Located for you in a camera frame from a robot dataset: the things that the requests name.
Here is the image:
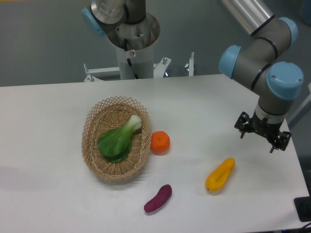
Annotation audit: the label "orange tangerine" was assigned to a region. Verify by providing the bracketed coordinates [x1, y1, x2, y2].
[151, 131, 171, 154]

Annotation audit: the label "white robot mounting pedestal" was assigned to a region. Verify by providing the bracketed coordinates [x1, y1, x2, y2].
[84, 46, 172, 82]

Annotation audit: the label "yellow mango-shaped fruit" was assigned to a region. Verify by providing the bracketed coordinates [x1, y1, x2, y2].
[205, 158, 235, 192]

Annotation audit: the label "black device at table edge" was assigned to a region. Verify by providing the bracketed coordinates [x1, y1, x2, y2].
[294, 196, 311, 222]

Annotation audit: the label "green bok choy vegetable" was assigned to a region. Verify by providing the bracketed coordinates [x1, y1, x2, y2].
[97, 115, 142, 163]

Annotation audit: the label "black cable on pedestal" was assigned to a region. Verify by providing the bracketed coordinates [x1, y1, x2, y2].
[123, 38, 141, 80]

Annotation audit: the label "purple sweet potato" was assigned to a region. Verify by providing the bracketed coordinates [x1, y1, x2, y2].
[144, 184, 173, 213]

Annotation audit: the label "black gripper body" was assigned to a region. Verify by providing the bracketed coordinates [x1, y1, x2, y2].
[247, 114, 282, 142]

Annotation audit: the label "white table clamp bracket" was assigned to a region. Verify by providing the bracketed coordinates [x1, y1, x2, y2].
[185, 51, 195, 76]

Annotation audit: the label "oval wicker basket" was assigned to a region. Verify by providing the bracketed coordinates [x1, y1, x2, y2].
[81, 96, 152, 182]

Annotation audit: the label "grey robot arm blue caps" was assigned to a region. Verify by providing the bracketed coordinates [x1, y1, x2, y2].
[82, 0, 304, 150]

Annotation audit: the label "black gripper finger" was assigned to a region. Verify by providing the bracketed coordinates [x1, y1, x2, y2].
[269, 131, 292, 153]
[234, 112, 250, 139]

